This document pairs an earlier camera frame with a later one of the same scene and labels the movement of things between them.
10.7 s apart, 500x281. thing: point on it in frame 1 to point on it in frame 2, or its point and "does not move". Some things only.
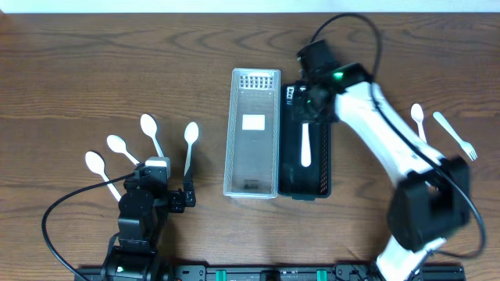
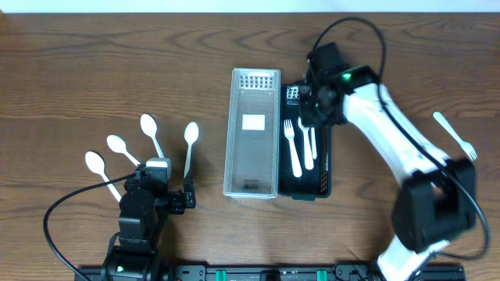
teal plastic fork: x=417 y=114 to x=314 y=144
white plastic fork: x=465 y=144 does not move
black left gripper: x=176 y=199 does not move
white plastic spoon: x=191 y=133 does not move
